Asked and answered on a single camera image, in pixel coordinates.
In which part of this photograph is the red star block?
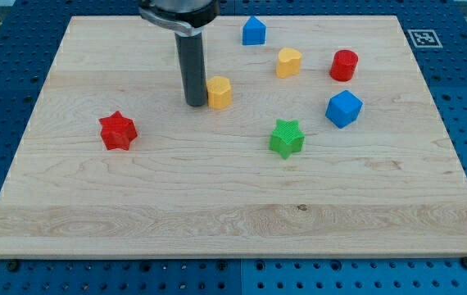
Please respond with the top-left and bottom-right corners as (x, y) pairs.
(98, 111), (138, 151)

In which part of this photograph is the yellow heart block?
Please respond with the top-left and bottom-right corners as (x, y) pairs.
(275, 48), (302, 78)

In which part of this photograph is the blue cube block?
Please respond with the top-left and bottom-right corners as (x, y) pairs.
(325, 90), (363, 129)

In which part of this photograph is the red cylinder block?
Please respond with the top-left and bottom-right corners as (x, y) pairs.
(329, 49), (359, 82)

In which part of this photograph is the wooden board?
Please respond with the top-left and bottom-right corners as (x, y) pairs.
(0, 16), (467, 259)

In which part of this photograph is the yellow hexagon block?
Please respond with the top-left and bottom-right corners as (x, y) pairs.
(206, 76), (232, 110)

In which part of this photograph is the green star block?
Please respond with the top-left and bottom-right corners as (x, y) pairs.
(269, 119), (305, 160)

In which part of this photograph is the black bolt left front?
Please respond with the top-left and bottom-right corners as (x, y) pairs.
(6, 260), (20, 272)

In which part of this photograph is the white fiducial marker tag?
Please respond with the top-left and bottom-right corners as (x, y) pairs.
(407, 29), (442, 48)

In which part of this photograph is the blue pentagon house block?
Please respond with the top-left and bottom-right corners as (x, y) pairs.
(242, 16), (266, 46)

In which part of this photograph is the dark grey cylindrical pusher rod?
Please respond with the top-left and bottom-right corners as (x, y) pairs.
(175, 33), (207, 107)

